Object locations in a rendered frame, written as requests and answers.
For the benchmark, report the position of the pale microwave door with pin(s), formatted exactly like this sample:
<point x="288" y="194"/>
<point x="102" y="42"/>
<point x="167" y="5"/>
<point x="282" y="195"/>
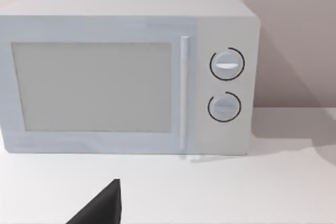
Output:
<point x="92" y="87"/>

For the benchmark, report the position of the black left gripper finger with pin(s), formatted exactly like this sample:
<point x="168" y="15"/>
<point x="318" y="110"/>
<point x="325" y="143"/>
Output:
<point x="105" y="205"/>

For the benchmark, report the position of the pale microwave oven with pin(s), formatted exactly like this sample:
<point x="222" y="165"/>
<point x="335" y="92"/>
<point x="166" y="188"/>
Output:
<point x="223" y="134"/>

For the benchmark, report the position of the pale microwave knob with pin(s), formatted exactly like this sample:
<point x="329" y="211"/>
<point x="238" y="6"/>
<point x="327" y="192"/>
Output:
<point x="227" y="63"/>
<point x="224" y="106"/>

